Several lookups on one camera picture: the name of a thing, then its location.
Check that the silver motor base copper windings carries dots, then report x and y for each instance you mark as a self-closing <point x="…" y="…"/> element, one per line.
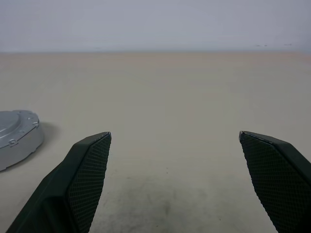
<point x="23" y="151"/>

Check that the silver motor cover with board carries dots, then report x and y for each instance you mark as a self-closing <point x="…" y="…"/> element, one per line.
<point x="9" y="123"/>

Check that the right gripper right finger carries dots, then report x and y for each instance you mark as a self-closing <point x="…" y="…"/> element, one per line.
<point x="279" y="174"/>

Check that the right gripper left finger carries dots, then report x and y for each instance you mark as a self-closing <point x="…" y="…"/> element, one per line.
<point x="60" y="184"/>

